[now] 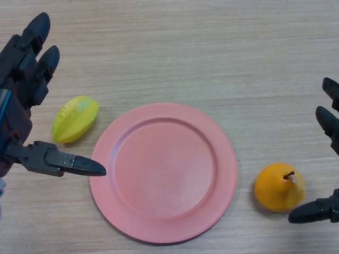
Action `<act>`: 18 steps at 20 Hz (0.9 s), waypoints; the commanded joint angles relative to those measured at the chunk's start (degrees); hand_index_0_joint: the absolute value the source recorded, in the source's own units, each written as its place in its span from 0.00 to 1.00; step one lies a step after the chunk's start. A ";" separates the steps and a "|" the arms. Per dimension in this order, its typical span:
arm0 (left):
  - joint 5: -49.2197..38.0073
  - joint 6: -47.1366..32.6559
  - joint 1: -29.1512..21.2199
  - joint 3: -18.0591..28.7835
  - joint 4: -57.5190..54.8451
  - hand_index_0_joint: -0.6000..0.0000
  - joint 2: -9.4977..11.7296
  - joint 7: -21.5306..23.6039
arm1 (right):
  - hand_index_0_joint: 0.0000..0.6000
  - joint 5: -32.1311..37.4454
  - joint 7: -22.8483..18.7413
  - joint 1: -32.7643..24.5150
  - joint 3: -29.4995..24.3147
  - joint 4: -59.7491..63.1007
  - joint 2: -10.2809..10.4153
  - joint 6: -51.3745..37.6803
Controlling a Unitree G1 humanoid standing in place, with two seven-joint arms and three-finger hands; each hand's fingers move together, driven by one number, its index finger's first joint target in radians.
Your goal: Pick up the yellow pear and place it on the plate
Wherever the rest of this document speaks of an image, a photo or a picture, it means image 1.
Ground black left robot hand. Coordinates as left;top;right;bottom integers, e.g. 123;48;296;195
0;12;107;177

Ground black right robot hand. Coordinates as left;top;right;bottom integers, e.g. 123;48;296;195
288;77;339;224

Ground yellow orange pear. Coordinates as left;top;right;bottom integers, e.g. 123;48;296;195
254;162;307;214

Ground pink round plate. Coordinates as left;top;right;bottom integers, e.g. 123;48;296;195
89;102;238;244

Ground yellow green starfruit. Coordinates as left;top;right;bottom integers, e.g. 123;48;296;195
51;95;100;144

